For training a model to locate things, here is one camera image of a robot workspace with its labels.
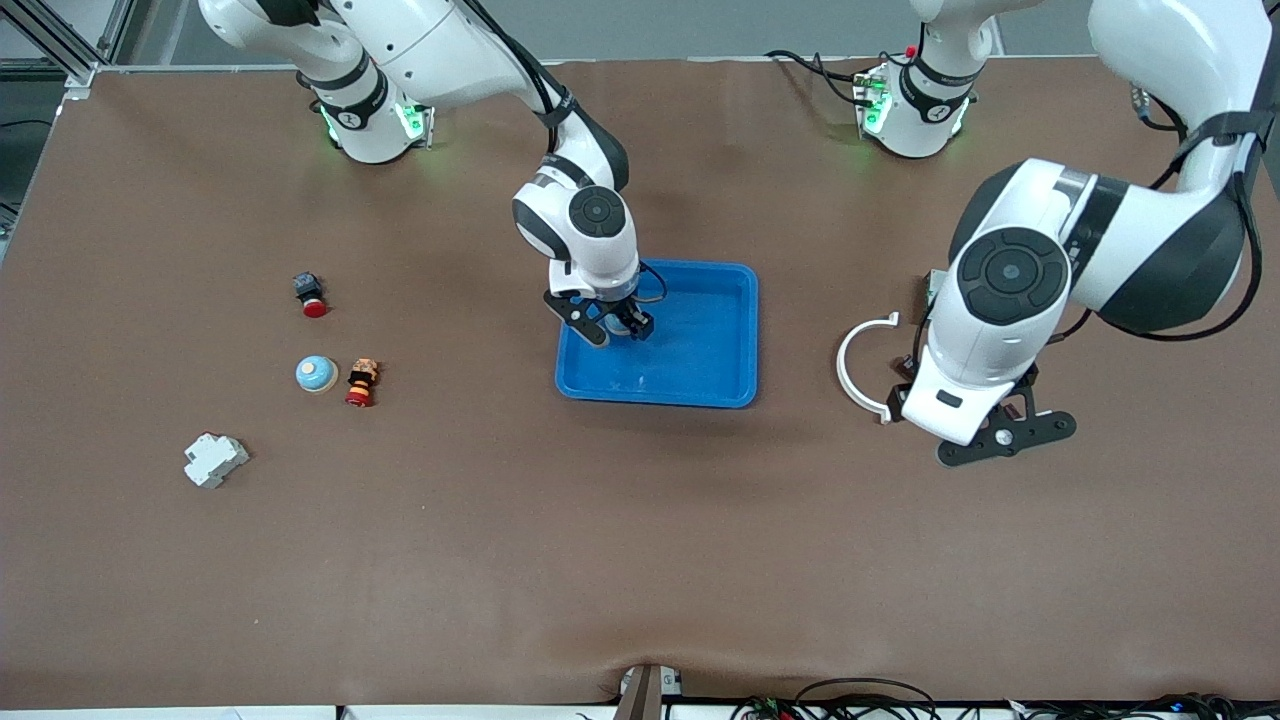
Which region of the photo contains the blue plastic tray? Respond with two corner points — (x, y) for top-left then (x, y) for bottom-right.
(553, 258), (759, 410)

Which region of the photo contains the white curved pipe clamp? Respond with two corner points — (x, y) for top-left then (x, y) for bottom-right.
(835, 312), (900, 426)

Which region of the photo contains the white circuit breaker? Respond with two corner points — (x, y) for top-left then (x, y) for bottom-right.
(183, 432), (251, 490)

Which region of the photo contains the black base cable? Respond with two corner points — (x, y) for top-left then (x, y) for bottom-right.
(765, 48), (871, 106)

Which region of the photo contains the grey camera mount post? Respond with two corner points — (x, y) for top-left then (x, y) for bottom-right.
(613, 664), (683, 720)

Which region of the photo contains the black looped cable bundle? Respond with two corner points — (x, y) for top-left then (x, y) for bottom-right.
(730, 678), (941, 720)

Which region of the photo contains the aluminium frame profile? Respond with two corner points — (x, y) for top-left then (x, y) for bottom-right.
(0, 0), (136, 91)

